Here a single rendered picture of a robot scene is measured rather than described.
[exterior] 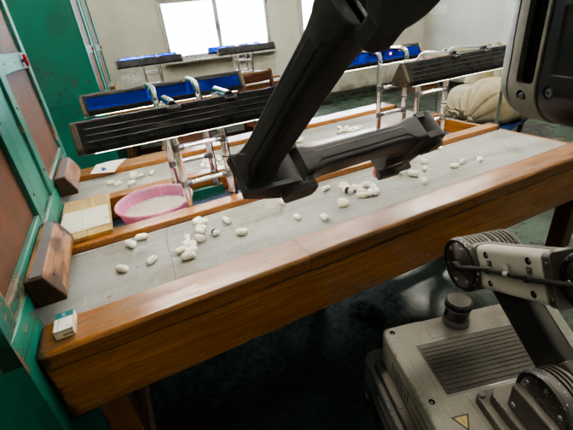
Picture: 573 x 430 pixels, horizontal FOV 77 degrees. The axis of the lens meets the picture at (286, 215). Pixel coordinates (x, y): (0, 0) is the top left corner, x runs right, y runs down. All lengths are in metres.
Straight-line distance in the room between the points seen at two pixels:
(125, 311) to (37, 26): 3.08
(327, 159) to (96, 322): 0.57
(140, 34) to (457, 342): 5.57
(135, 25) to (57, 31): 2.44
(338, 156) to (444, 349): 0.62
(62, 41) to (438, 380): 3.46
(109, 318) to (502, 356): 0.93
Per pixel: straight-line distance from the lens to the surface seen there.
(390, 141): 0.78
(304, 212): 1.12
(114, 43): 6.00
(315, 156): 0.67
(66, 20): 3.67
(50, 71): 3.70
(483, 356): 1.09
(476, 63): 1.52
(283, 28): 6.37
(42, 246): 1.02
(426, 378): 1.01
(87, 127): 0.97
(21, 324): 0.84
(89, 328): 0.85
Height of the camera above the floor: 1.26
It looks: 28 degrees down
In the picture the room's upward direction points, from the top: 7 degrees counter-clockwise
